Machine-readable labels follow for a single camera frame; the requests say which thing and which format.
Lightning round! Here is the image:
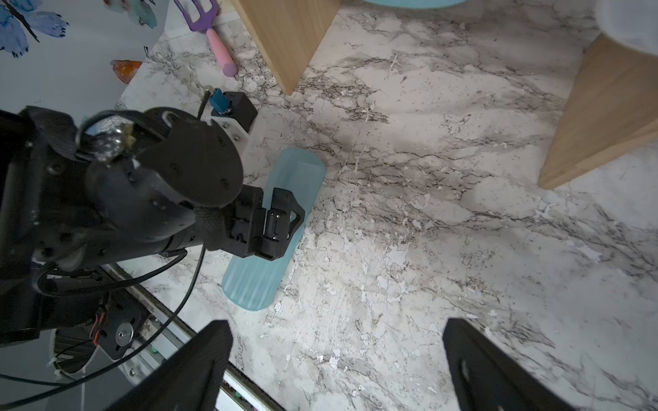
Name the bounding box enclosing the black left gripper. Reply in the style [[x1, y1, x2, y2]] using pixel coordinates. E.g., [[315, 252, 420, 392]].
[[197, 185, 305, 260]]

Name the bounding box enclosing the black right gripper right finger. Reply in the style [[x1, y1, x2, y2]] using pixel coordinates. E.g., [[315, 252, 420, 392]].
[[442, 318, 573, 411]]

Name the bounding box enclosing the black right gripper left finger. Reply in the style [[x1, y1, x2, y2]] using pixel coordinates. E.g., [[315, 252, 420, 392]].
[[109, 320, 233, 411]]

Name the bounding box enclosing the teal pencil case with label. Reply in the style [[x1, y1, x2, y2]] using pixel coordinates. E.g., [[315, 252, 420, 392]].
[[366, 0, 466, 10]]

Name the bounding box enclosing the clear frosted pencil case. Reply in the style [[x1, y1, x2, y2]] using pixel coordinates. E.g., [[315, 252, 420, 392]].
[[596, 0, 657, 56]]

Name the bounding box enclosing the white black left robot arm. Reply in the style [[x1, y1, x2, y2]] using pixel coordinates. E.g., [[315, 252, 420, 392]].
[[1, 106, 306, 345]]

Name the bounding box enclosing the wooden two-tier shelf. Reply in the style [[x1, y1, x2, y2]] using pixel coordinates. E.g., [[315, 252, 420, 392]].
[[233, 1, 657, 189]]

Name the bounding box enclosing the purple pink toy rake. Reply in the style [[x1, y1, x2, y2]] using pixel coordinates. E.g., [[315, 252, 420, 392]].
[[174, 0, 238, 77]]

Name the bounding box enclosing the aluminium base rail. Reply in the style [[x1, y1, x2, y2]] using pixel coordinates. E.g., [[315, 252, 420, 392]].
[[98, 285, 281, 410]]

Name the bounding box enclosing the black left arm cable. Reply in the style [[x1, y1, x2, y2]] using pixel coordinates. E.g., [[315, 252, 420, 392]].
[[0, 245, 207, 409]]

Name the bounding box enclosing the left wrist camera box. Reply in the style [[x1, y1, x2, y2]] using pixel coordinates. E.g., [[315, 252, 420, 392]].
[[203, 88, 258, 154]]

